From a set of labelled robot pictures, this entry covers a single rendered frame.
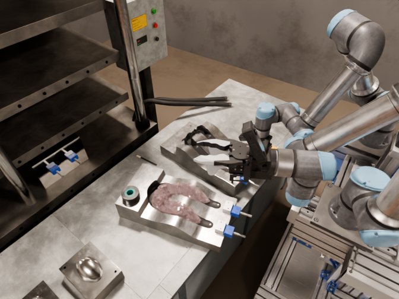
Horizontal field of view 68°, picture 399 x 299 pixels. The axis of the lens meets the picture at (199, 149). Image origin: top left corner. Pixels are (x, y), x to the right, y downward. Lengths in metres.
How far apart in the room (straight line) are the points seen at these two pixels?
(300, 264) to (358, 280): 0.82
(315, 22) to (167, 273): 2.89
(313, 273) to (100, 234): 1.29
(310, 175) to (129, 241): 0.88
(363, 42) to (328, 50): 2.38
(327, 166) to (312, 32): 2.82
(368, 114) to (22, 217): 1.50
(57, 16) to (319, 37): 2.70
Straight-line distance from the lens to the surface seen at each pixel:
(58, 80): 1.50
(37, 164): 1.62
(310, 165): 0.79
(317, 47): 3.58
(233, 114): 1.95
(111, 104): 1.73
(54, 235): 1.53
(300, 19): 3.53
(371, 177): 1.12
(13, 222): 1.68
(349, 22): 1.25
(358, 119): 0.90
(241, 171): 0.79
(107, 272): 1.29
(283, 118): 1.31
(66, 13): 1.48
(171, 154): 1.63
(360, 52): 1.18
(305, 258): 2.09
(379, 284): 1.30
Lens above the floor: 2.02
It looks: 46 degrees down
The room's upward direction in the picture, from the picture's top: straight up
